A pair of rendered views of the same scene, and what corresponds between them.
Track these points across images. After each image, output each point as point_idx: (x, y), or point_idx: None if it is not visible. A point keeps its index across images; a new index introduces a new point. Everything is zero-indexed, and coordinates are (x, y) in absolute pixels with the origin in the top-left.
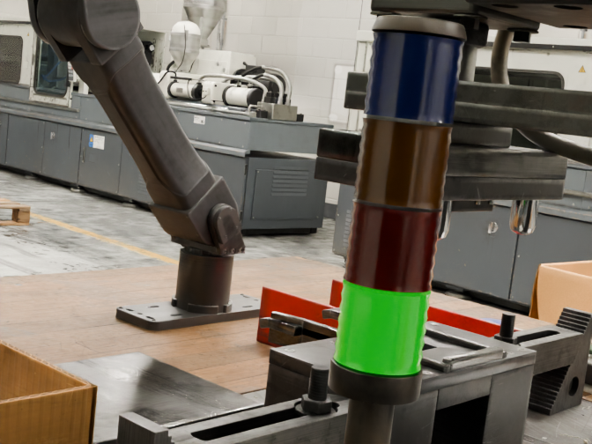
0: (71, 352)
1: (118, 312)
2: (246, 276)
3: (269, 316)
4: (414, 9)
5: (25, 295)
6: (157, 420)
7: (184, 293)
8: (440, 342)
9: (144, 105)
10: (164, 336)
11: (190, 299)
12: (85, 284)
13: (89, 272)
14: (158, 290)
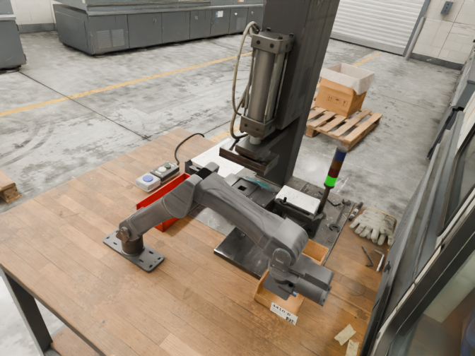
0: (203, 272)
1: (151, 270)
2: (41, 245)
3: (166, 223)
4: (268, 134)
5: (126, 311)
6: None
7: (141, 248)
8: (236, 184)
9: None
10: (170, 254)
11: (142, 247)
12: (92, 297)
13: (58, 304)
14: (91, 270)
